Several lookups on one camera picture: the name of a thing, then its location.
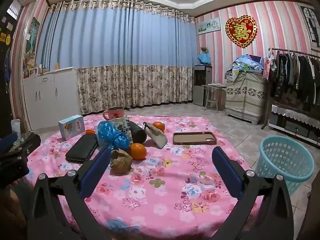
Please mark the small potted plant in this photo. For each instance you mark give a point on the small potted plant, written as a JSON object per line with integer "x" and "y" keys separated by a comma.
{"x": 204, "y": 50}

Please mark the small blue white box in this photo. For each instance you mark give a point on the small blue white box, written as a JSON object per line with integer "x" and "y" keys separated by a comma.
{"x": 71, "y": 128}

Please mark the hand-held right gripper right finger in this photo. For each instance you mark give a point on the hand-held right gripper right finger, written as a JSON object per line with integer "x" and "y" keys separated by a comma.
{"x": 228, "y": 175}

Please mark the blue cloth covered bottle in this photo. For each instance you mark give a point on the blue cloth covered bottle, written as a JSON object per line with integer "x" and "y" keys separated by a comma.
{"x": 204, "y": 58}

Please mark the small orange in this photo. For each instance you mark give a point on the small orange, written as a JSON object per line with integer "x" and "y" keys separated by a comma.
{"x": 90, "y": 131}

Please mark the metal clothes rack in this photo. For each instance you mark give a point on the metal clothes rack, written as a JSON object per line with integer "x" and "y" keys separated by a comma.
{"x": 295, "y": 52}

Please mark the brown paper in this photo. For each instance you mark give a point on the brown paper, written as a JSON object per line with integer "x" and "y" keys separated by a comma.
{"x": 121, "y": 163}

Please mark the patterned cloth covered cabinet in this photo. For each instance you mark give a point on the patterned cloth covered cabinet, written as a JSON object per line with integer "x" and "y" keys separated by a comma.
{"x": 246, "y": 95}

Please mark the blue floral curtain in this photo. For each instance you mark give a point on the blue floral curtain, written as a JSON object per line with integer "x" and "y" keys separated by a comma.
{"x": 112, "y": 55}

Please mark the wall poster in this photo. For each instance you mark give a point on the wall poster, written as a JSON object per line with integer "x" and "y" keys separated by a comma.
{"x": 32, "y": 37}

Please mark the pink gift bag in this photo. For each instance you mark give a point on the pink gift bag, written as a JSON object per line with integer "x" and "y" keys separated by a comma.
{"x": 268, "y": 67}

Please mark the black zip case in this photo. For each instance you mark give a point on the black zip case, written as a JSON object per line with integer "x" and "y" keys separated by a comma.
{"x": 81, "y": 148}

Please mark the small round glass table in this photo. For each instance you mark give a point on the small round glass table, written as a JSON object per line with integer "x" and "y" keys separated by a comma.
{"x": 215, "y": 85}

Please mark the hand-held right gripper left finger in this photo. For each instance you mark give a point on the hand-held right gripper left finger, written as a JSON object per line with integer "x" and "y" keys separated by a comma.
{"x": 96, "y": 170}

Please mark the black cylinder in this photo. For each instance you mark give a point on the black cylinder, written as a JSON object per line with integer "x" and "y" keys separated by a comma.
{"x": 137, "y": 133}

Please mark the grey printed packet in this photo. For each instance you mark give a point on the grey printed packet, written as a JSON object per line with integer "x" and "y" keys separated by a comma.
{"x": 122, "y": 123}

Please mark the low cabinet with lace cloth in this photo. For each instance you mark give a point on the low cabinet with lace cloth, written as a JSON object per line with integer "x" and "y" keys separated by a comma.
{"x": 295, "y": 112}

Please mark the pile of clothes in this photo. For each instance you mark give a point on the pile of clothes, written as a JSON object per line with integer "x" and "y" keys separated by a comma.
{"x": 245, "y": 63}

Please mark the dark door with stickers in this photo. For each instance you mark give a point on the dark door with stickers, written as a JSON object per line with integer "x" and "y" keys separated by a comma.
{"x": 5, "y": 80}

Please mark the beige cloth pouch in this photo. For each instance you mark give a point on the beige cloth pouch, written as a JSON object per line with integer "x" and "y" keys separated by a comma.
{"x": 157, "y": 136}

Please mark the landscape wall picture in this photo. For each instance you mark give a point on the landscape wall picture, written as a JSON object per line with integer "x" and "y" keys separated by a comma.
{"x": 208, "y": 26}

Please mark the turquoise plastic basket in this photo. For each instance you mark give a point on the turquoise plastic basket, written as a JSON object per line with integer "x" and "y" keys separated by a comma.
{"x": 280, "y": 177}

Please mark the white cabinet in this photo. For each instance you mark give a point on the white cabinet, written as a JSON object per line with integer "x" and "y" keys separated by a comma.
{"x": 50, "y": 97}

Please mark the pink floral tablecloth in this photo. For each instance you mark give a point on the pink floral tablecloth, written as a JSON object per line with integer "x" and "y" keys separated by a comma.
{"x": 162, "y": 192}

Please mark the row of hanging clothes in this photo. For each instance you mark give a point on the row of hanging clothes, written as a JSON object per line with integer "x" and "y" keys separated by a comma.
{"x": 300, "y": 80}

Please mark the blue plastic bag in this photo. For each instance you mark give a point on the blue plastic bag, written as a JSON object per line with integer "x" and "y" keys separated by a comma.
{"x": 110, "y": 133}

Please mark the small beige box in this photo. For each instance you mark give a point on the small beige box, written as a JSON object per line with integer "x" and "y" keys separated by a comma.
{"x": 57, "y": 65}

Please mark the pink mug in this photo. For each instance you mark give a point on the pink mug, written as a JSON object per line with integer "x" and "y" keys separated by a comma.
{"x": 113, "y": 115}

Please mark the framed wedding photo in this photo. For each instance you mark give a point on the framed wedding photo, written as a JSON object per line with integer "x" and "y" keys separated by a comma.
{"x": 311, "y": 25}

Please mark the red gold heart decoration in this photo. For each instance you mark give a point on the red gold heart decoration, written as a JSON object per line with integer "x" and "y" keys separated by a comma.
{"x": 241, "y": 31}

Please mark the water dispenser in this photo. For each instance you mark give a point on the water dispenser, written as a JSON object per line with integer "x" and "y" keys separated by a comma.
{"x": 200, "y": 87}

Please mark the brown phone case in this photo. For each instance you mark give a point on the brown phone case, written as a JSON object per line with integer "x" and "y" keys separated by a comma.
{"x": 192, "y": 138}

